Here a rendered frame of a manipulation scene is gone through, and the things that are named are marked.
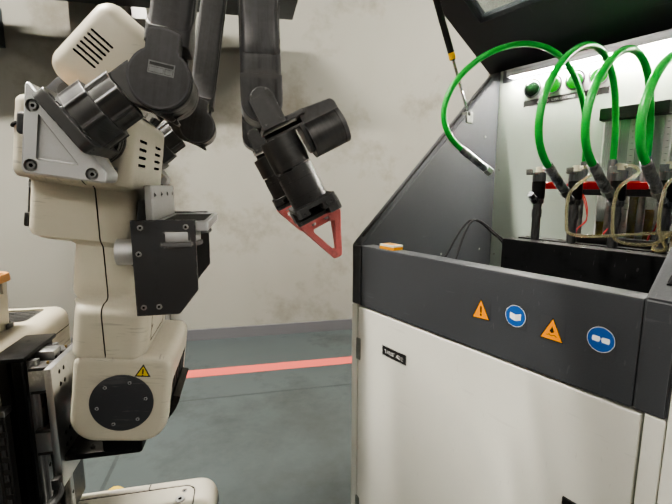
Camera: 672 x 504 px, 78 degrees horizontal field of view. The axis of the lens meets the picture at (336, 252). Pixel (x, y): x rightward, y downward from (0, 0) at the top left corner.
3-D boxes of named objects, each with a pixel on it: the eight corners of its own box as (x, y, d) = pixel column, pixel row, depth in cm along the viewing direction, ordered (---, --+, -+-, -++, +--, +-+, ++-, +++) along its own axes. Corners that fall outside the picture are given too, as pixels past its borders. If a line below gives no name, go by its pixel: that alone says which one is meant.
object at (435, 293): (360, 305, 109) (361, 245, 107) (373, 303, 112) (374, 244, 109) (631, 408, 59) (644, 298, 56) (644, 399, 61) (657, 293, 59)
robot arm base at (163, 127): (140, 140, 102) (127, 134, 91) (167, 120, 103) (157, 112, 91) (165, 170, 105) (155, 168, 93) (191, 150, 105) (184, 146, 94)
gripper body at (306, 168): (327, 200, 70) (306, 159, 68) (340, 202, 60) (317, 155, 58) (292, 218, 69) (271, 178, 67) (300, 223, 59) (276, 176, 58)
